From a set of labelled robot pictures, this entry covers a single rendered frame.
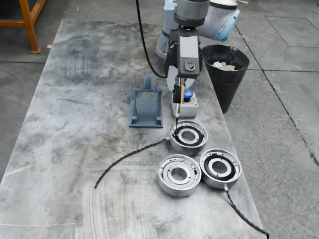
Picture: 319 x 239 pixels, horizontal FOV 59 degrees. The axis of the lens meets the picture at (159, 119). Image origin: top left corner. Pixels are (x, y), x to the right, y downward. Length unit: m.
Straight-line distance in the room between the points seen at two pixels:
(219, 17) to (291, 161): 1.27
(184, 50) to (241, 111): 1.64
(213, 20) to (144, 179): 0.59
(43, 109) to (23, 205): 0.32
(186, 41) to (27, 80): 1.91
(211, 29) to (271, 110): 1.44
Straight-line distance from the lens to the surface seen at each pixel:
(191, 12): 0.64
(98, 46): 1.20
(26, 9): 2.61
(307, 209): 1.88
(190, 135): 0.81
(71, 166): 0.75
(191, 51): 0.65
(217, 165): 0.77
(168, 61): 0.71
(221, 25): 1.03
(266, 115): 2.31
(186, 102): 0.87
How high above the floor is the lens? 1.40
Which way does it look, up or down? 44 degrees down
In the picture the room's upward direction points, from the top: 7 degrees clockwise
